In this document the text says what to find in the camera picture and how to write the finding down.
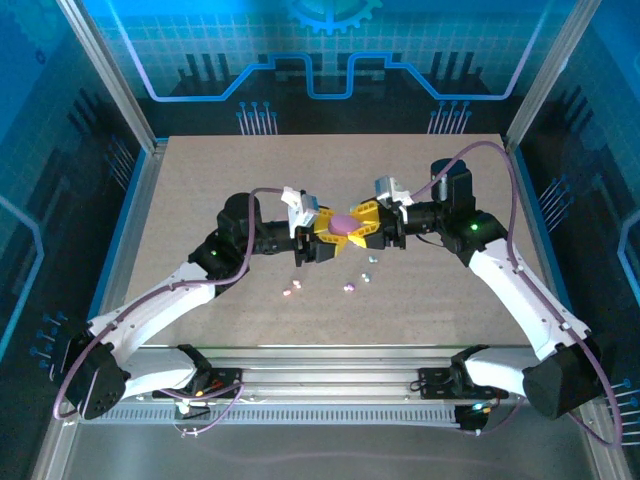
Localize aluminium frame post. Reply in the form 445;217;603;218
503;0;605;154
55;0;170;154

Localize black junction box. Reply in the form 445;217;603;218
453;402;494;435

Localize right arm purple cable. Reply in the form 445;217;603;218
407;140;626;449

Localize lilac earbud charging case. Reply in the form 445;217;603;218
327;212;359;236

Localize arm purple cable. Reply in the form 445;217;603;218
407;140;626;449
52;187;289;440

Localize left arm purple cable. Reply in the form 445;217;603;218
52;187;289;440

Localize aluminium side rail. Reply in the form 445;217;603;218
84;139;169;351
502;137;576;361

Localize slotted metal cable duct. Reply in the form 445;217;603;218
82;405;464;427

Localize aluminium base beam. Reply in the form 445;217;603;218
97;343;599;407

